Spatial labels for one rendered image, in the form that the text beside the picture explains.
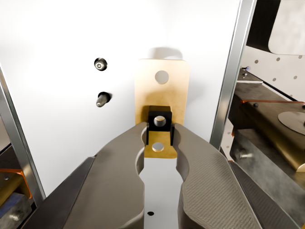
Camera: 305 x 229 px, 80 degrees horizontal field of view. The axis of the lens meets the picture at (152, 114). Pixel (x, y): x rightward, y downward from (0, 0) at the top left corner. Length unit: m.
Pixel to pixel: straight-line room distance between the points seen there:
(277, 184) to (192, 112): 0.09
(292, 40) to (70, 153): 0.24
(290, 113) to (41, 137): 0.28
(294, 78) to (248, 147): 0.40
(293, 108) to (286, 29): 0.11
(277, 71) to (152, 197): 0.43
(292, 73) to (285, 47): 0.37
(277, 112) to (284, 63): 0.31
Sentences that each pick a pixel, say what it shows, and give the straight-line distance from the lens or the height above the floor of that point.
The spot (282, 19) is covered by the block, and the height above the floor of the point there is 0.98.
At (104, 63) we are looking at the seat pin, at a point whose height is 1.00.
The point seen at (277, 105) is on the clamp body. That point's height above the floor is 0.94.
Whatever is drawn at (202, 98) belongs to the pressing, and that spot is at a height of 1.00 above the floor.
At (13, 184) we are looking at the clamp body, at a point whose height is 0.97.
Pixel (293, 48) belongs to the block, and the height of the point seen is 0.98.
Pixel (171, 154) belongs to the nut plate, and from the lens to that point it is 0.16.
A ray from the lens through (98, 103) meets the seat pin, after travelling 0.16.
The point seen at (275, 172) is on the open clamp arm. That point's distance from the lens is 0.19.
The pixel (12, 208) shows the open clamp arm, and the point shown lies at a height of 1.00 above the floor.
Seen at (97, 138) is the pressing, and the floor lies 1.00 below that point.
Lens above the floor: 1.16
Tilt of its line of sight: 63 degrees down
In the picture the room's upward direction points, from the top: 177 degrees counter-clockwise
